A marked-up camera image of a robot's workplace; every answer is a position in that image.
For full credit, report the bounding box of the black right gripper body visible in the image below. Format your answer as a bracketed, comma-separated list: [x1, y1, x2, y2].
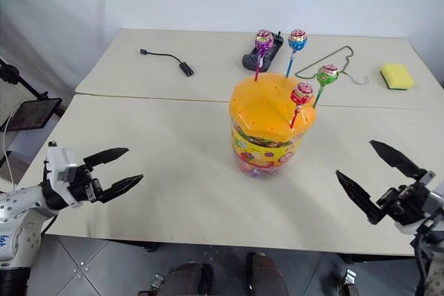
[376, 171, 436, 225]

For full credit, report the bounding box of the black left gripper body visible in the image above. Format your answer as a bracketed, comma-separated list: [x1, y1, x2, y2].
[67, 163, 103, 204]

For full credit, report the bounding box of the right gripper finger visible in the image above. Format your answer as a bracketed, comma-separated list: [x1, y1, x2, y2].
[368, 139, 428, 181]
[335, 170, 386, 225]

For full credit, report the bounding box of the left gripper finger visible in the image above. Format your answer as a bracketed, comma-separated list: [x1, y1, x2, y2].
[100, 173, 145, 204]
[83, 147, 130, 172]

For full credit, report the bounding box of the green wrapped lollipop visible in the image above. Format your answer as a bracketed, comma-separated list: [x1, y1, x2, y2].
[312, 64, 339, 110]

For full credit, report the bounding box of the red wrapped lollipop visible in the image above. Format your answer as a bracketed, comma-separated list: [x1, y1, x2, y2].
[288, 81, 315, 128]

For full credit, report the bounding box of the lollipop jar with orange lid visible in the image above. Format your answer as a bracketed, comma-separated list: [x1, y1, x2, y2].
[228, 71, 318, 180]

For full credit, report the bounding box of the blue wrapped lollipop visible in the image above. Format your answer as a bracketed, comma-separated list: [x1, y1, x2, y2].
[285, 28, 309, 79]

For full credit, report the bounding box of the purple wrapped lollipop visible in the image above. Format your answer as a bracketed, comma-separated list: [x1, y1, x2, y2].
[254, 28, 275, 82]

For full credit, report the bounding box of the yellow sponge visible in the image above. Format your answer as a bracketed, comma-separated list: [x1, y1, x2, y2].
[379, 62, 416, 91]

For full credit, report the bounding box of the grey metal caster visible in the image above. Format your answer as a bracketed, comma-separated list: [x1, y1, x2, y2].
[149, 272, 167, 292]
[337, 268, 359, 296]

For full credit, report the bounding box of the black tablet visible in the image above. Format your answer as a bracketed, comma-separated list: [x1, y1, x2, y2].
[0, 97, 64, 133]

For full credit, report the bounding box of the dark rounded shape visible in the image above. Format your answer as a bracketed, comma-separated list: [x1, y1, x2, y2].
[246, 252, 290, 296]
[167, 262, 213, 296]

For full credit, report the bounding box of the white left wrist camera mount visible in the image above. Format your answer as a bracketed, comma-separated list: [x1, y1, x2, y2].
[46, 141, 83, 209]

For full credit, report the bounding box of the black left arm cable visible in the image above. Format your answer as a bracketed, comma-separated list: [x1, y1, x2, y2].
[40, 159, 59, 238]

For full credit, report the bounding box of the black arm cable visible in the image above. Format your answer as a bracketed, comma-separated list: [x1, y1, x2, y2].
[411, 211, 444, 296]
[40, 159, 59, 238]

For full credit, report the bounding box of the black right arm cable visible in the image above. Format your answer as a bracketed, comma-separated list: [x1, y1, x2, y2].
[411, 211, 444, 296]

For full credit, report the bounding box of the white thin cable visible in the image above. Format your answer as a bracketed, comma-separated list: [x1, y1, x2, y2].
[0, 104, 22, 193]

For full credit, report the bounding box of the black USB adapter cable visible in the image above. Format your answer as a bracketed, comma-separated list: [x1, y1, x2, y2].
[139, 48, 196, 77]

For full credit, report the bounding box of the wire clothes hanger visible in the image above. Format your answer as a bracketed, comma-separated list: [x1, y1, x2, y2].
[294, 46, 370, 87]

